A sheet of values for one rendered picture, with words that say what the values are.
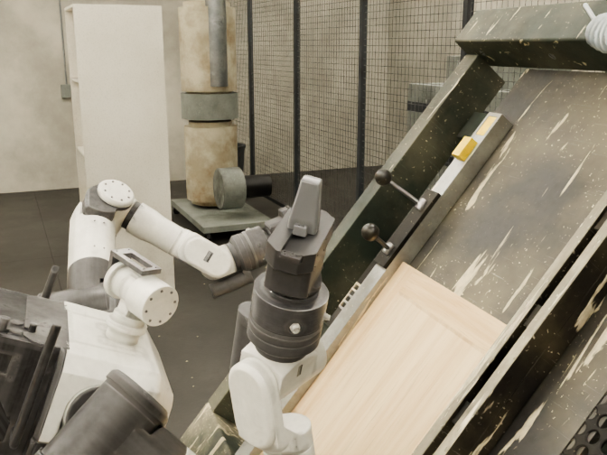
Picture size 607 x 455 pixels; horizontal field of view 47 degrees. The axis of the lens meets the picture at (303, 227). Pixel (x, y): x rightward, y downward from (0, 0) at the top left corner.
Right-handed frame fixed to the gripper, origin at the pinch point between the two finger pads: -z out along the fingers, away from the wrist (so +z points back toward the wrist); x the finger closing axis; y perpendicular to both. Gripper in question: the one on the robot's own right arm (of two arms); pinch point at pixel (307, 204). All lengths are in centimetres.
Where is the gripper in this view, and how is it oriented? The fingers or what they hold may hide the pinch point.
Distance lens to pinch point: 76.2
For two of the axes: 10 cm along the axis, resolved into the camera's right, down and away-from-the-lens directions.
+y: 9.5, 2.6, -1.6
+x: 2.6, -4.1, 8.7
